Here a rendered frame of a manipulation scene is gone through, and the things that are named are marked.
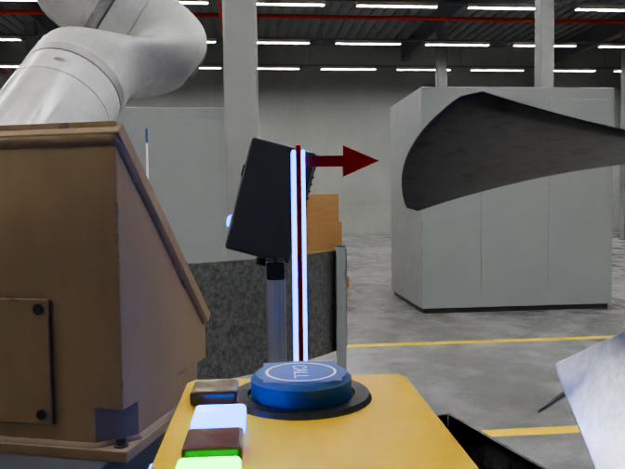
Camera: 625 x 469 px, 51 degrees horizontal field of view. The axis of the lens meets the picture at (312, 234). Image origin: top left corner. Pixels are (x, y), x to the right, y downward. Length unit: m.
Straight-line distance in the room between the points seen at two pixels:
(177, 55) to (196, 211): 5.54
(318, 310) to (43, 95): 1.90
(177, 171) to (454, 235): 2.79
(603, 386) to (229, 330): 1.77
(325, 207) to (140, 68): 7.71
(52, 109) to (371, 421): 0.56
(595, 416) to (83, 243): 0.44
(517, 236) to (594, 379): 6.33
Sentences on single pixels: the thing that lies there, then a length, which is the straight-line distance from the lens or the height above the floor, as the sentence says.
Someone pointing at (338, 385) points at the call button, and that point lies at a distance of 0.25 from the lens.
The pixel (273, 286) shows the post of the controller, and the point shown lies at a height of 1.02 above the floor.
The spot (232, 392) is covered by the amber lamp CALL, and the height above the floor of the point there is 1.08.
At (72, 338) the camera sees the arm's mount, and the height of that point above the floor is 1.03.
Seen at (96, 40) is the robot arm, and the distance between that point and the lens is 0.83.
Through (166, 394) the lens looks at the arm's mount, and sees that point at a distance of 0.67.
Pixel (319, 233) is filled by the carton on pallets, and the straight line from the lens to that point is 8.51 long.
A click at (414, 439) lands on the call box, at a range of 0.23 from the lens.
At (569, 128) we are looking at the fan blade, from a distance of 0.49.
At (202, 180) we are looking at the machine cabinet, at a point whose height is 1.36.
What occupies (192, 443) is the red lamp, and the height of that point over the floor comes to 1.08.
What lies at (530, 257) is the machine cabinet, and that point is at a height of 0.55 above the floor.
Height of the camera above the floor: 1.15
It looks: 3 degrees down
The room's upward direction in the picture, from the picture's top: 1 degrees counter-clockwise
